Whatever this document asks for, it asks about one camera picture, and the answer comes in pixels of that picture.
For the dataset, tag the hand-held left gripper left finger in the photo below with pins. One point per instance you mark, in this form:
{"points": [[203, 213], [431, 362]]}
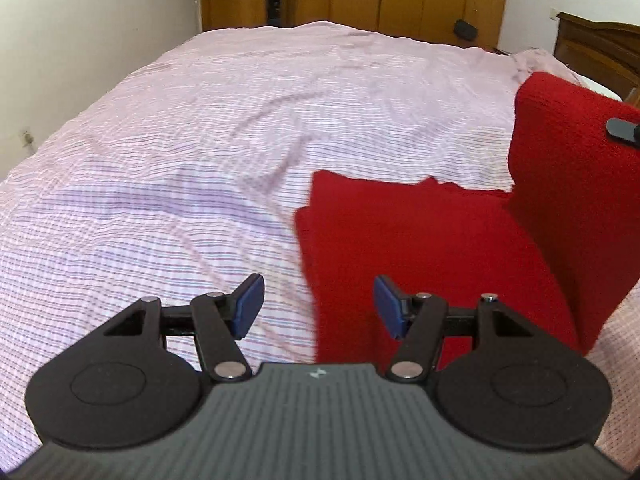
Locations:
{"points": [[247, 305]]}

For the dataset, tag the red knitted sweater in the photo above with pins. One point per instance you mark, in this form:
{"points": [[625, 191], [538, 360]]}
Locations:
{"points": [[450, 240]]}

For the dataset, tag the wall socket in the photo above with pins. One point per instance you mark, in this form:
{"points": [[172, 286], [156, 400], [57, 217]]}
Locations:
{"points": [[26, 138]]}

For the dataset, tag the white pillow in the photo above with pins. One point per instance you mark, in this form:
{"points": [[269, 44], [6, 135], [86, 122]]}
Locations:
{"points": [[607, 91]]}

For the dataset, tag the bed with checked sheet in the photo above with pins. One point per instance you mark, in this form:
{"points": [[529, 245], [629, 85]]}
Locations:
{"points": [[225, 135]]}

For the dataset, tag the small black bag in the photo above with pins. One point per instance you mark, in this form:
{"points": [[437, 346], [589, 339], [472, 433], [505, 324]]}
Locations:
{"points": [[465, 30]]}

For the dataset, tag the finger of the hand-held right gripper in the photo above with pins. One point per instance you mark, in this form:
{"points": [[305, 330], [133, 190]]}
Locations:
{"points": [[622, 130]]}

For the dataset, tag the dark wooden headboard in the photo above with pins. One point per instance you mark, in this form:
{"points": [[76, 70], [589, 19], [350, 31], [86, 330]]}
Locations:
{"points": [[600, 45]]}

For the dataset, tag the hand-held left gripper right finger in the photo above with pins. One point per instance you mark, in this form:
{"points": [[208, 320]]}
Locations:
{"points": [[389, 305]]}

